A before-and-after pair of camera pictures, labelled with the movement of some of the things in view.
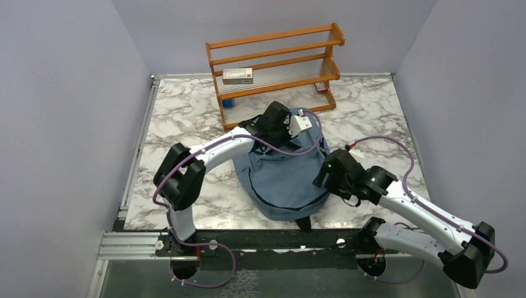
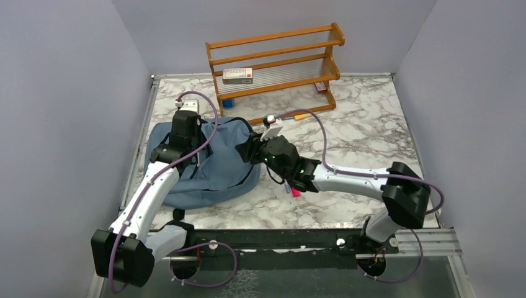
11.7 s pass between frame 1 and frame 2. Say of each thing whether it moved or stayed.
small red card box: stayed
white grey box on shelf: stayed
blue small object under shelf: stayed
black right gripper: moved
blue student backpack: moved
